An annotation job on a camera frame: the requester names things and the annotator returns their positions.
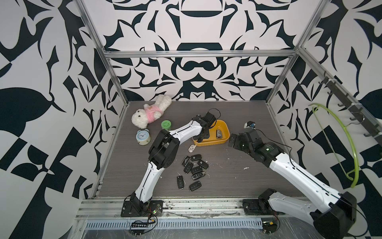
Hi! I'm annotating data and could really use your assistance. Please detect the light blue alarm clock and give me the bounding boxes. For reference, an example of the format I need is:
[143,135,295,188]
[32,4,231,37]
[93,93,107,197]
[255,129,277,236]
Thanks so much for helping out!
[136,129,151,145]

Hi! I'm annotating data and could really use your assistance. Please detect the black car key bottom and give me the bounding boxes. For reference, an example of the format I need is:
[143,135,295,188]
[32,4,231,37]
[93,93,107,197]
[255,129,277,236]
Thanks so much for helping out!
[189,181,202,192]

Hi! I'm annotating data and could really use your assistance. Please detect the white slotted cable duct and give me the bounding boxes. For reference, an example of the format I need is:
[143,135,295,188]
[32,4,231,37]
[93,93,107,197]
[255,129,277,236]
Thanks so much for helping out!
[85,218,263,230]

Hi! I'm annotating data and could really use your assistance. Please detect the white plush dog pink shirt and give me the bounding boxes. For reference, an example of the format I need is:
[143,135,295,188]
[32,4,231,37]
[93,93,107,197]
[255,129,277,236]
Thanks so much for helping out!
[131,95,172,129]

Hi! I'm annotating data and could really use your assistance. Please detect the silver black BMW key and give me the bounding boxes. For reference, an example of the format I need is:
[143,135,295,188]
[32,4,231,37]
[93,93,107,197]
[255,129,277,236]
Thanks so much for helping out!
[216,129,223,139]

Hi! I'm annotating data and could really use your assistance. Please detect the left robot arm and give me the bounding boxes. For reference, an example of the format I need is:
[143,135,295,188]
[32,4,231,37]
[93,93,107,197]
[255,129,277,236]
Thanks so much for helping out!
[130,112,217,208]

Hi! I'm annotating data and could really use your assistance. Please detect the black flip key slanted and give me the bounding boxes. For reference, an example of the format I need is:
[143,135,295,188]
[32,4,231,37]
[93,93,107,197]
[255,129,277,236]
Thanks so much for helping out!
[182,155,191,167]

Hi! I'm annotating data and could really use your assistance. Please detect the black wall hook rack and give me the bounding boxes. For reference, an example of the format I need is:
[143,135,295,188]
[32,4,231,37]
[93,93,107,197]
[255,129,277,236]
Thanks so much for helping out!
[320,71,382,145]

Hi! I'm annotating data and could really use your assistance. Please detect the black car key top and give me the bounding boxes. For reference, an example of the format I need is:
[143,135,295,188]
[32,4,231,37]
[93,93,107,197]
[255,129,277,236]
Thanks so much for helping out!
[191,154,202,161]

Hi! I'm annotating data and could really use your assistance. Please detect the yellow plastic storage box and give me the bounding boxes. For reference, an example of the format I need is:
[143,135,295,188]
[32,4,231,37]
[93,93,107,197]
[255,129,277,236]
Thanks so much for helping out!
[193,119,230,146]

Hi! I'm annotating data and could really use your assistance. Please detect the aluminium frame back bar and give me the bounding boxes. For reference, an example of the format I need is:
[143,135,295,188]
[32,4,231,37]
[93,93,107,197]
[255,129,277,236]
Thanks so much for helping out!
[103,50,295,58]

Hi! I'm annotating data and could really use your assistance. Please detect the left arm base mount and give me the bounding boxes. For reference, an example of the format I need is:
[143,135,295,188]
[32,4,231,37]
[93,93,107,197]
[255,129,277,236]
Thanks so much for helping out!
[120,200,164,218]

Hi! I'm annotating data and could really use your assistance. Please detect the black chrome-edged car key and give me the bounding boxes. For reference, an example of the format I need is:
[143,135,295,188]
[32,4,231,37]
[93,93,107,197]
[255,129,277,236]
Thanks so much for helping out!
[192,172,206,181]

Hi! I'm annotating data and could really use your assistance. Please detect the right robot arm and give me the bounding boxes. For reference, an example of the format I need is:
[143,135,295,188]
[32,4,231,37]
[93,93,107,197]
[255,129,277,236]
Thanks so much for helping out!
[228,121,357,239]

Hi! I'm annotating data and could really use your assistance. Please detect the green plastic clothes hanger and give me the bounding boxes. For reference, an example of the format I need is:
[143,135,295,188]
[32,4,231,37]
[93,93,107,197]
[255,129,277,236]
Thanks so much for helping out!
[309,103,360,189]

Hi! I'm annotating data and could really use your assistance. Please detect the white silver car key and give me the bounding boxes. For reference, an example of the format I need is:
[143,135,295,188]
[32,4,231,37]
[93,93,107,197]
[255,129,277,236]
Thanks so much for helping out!
[188,144,196,153]

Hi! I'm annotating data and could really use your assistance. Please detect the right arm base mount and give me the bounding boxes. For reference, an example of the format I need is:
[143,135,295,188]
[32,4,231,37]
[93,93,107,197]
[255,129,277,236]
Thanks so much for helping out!
[242,197,284,216]

